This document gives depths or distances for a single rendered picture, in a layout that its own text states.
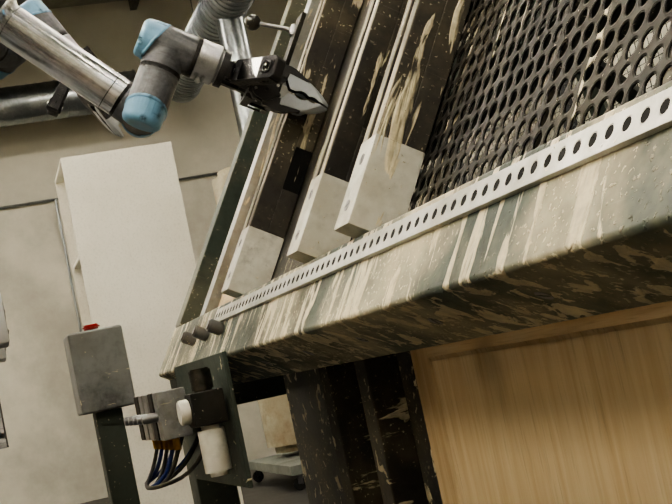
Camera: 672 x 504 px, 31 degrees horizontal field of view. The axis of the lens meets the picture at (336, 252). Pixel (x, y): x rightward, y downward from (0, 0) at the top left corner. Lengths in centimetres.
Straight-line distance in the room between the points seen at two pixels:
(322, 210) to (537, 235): 80
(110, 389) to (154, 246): 369
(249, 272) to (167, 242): 419
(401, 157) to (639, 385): 43
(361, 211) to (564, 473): 42
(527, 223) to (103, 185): 545
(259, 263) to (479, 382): 63
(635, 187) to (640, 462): 58
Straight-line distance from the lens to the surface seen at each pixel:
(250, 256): 222
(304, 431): 273
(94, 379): 273
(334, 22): 238
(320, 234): 176
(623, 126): 93
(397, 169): 155
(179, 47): 222
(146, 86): 219
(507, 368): 165
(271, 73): 215
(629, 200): 88
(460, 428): 184
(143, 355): 632
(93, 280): 633
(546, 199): 102
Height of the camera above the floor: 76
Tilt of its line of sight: 5 degrees up
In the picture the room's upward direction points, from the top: 12 degrees counter-clockwise
